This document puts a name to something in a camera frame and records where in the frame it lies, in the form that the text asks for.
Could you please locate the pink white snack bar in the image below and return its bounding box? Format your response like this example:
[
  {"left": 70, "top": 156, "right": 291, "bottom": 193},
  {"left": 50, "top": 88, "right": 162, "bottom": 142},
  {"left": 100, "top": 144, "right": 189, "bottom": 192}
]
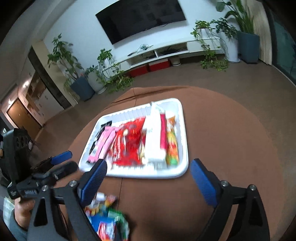
[{"left": 87, "top": 126, "right": 119, "bottom": 163}]

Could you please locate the orange cartoon snack packet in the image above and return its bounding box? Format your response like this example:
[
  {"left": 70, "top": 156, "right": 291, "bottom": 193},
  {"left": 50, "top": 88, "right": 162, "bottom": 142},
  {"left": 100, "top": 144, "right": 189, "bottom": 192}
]
[{"left": 166, "top": 116, "right": 179, "bottom": 166}]

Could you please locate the large red chocolate snack bag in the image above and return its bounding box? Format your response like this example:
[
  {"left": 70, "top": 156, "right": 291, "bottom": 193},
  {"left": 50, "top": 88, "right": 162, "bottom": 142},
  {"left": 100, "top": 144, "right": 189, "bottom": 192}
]
[{"left": 110, "top": 116, "right": 145, "bottom": 167}]

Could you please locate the white red snack packet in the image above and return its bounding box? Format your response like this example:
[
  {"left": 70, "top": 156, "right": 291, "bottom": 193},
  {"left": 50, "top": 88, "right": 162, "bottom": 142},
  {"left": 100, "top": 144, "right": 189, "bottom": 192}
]
[{"left": 140, "top": 102, "right": 168, "bottom": 170}]

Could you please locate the left forearm grey sleeve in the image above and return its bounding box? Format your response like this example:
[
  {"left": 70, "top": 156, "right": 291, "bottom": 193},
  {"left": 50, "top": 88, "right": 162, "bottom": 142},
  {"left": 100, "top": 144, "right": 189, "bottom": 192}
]
[{"left": 9, "top": 209, "right": 28, "bottom": 241}]

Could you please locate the person's left hand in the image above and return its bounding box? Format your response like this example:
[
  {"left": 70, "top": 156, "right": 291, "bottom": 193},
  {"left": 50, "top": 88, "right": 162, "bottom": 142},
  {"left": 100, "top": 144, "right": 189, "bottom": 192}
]
[{"left": 14, "top": 198, "right": 35, "bottom": 230}]

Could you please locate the blue cream sandwich packet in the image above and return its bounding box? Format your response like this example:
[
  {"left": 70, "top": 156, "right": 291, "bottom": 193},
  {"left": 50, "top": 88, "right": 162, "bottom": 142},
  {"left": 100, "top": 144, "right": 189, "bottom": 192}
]
[{"left": 88, "top": 211, "right": 121, "bottom": 240}]

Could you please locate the green white snack packet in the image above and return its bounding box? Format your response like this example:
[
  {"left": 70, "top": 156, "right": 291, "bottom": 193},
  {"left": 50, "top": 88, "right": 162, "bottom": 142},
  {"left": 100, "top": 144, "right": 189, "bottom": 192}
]
[{"left": 108, "top": 209, "right": 130, "bottom": 240}]

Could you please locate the left tall plant blue pot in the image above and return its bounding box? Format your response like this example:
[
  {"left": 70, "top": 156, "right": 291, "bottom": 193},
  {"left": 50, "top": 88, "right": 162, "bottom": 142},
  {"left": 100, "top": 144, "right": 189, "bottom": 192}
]
[{"left": 47, "top": 34, "right": 94, "bottom": 101}]

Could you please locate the tall plant blue pot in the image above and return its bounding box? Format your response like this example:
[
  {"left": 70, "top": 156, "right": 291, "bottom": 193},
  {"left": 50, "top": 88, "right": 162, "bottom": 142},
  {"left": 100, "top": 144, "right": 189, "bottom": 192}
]
[
  {"left": 47, "top": 34, "right": 94, "bottom": 101},
  {"left": 216, "top": 0, "right": 260, "bottom": 64}
]

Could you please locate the white plastic tray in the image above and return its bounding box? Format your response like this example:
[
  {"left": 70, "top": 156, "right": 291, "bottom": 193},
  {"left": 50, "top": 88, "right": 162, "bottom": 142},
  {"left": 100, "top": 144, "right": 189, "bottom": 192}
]
[{"left": 78, "top": 98, "right": 189, "bottom": 179}]

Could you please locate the leafy plant white pot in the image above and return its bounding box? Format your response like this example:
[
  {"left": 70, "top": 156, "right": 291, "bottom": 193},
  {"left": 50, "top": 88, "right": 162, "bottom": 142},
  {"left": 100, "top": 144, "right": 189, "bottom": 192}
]
[{"left": 84, "top": 49, "right": 134, "bottom": 93}]

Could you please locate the red storage box left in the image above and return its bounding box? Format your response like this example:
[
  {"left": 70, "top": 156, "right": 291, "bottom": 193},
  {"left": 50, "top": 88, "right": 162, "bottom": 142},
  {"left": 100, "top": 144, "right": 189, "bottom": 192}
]
[{"left": 128, "top": 64, "right": 149, "bottom": 77}]

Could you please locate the red storage box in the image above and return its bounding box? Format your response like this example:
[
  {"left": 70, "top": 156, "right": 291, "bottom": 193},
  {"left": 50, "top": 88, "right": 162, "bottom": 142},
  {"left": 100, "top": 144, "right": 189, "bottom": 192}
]
[
  {"left": 128, "top": 64, "right": 149, "bottom": 77},
  {"left": 149, "top": 58, "right": 171, "bottom": 72}
]

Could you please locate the small white floor pot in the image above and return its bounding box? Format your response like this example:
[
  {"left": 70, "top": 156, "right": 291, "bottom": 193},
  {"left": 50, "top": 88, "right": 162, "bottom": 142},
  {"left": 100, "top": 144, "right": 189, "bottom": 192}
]
[{"left": 170, "top": 56, "right": 181, "bottom": 66}]

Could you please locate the red storage box right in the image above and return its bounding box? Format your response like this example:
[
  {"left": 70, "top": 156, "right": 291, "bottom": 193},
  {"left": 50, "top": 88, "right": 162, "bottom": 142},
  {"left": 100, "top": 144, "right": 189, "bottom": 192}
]
[{"left": 149, "top": 58, "right": 171, "bottom": 72}]

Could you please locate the white tv cabinet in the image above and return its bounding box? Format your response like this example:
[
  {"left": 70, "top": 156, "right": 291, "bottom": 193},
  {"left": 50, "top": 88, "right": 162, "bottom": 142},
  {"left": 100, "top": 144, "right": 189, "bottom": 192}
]
[{"left": 118, "top": 38, "right": 223, "bottom": 71}]

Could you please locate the right tall plant blue pot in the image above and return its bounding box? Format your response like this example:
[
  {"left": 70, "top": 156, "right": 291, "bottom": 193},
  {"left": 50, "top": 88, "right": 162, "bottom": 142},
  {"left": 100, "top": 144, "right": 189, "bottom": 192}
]
[{"left": 216, "top": 0, "right": 260, "bottom": 64}]

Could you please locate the trailing plant white stand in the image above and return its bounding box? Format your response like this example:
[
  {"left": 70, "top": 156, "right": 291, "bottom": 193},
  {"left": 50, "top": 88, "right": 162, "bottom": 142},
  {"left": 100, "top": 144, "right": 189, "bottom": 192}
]
[{"left": 191, "top": 18, "right": 240, "bottom": 71}]

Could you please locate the beige curtain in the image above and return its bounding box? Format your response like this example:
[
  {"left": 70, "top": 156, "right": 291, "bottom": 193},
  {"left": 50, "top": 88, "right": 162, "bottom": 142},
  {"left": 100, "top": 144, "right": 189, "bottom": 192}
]
[{"left": 248, "top": 1, "right": 273, "bottom": 65}]

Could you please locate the black wall television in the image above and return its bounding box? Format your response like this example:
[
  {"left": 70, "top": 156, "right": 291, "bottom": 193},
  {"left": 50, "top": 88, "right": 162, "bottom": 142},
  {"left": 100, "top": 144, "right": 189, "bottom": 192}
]
[{"left": 96, "top": 0, "right": 186, "bottom": 44}]

